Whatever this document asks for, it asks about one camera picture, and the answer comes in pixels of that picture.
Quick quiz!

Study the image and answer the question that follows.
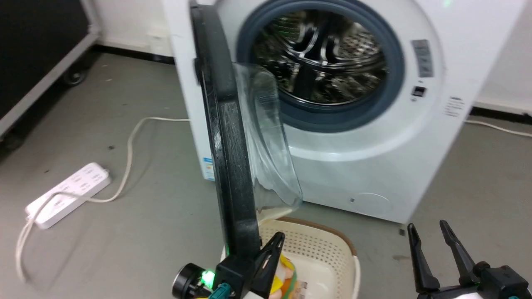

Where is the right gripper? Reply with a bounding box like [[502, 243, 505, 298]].
[[407, 220, 532, 299]]

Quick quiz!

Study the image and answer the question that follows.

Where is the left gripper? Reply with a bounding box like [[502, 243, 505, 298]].
[[172, 232, 286, 299]]

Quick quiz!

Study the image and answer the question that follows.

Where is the black washing machine door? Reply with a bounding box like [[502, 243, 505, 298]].
[[189, 0, 304, 260]]

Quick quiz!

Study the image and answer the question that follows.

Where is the white front-load washing machine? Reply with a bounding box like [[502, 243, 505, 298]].
[[162, 0, 528, 225]]

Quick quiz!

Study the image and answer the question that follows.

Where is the yellow green item in basket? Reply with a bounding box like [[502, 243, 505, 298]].
[[270, 254, 310, 299]]

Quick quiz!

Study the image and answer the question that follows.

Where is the cream perforated laundry basket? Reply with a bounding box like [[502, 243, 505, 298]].
[[220, 217, 361, 299]]

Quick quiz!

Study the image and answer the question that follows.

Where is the white power strip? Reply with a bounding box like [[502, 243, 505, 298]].
[[25, 162, 112, 230]]

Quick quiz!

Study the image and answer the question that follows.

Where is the black caster wheel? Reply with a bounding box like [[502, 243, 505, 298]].
[[62, 69, 88, 87]]

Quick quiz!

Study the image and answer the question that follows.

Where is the black wheeled cart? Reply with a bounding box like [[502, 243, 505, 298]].
[[0, 0, 102, 144]]

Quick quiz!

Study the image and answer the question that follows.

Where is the white floor cable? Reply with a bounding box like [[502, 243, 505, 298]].
[[465, 120, 532, 138]]

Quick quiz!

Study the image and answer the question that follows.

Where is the white power strip cable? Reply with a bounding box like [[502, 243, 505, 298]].
[[85, 117, 191, 204]]

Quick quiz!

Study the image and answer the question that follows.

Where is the white plugged-in cable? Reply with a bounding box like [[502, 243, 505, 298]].
[[16, 193, 63, 284]]

